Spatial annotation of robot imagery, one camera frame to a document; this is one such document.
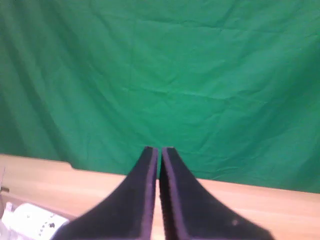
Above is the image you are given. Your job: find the green backdrop cloth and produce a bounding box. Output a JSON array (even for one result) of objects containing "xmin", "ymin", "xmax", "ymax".
[{"xmin": 0, "ymin": 0, "xmax": 320, "ymax": 195}]

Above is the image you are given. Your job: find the brown cardboard box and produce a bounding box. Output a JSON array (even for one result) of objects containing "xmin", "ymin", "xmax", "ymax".
[{"xmin": 0, "ymin": 166, "xmax": 77, "ymax": 240}]

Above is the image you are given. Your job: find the white green-logo drink bottle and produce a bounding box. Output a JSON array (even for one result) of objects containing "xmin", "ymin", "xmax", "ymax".
[{"xmin": 11, "ymin": 202, "xmax": 70, "ymax": 240}]

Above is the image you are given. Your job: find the clear plastic wrapper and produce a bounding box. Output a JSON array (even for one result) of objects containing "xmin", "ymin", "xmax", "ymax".
[{"xmin": 1, "ymin": 201, "xmax": 14, "ymax": 226}]

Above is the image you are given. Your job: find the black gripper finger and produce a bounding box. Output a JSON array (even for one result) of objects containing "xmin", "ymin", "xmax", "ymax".
[
  {"xmin": 51, "ymin": 146, "xmax": 159, "ymax": 240},
  {"xmin": 159, "ymin": 146, "xmax": 276, "ymax": 240}
]

